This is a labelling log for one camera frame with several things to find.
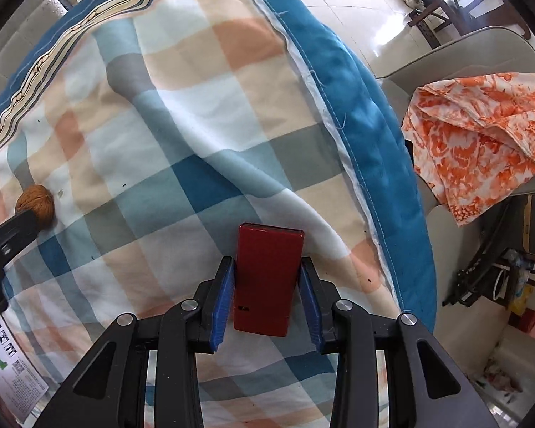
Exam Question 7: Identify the brown walnut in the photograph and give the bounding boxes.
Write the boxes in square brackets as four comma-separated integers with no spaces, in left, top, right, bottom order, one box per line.
[15,184,55,230]

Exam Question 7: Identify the red rectangular case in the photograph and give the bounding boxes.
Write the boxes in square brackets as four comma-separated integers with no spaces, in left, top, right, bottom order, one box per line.
[234,222,304,337]

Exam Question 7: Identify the open cardboard box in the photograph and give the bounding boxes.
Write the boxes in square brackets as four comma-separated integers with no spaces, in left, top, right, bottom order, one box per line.
[0,315,49,424]

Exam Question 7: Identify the grey armchair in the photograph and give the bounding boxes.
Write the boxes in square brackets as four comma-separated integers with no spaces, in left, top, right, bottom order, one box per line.
[377,27,535,293]

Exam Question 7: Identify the plaid checkered tablecloth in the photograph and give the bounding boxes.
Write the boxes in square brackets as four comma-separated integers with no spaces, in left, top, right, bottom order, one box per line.
[0,0,436,412]

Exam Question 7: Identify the orange white patterned cloth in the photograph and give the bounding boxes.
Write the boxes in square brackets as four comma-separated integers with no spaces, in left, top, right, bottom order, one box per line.
[402,72,535,225]

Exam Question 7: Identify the grey quilted cushion right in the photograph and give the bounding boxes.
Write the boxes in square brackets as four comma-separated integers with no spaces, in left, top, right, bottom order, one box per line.
[0,0,66,95]

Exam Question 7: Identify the dark wooden chair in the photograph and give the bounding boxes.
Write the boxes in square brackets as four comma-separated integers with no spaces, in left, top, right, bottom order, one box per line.
[402,0,531,49]

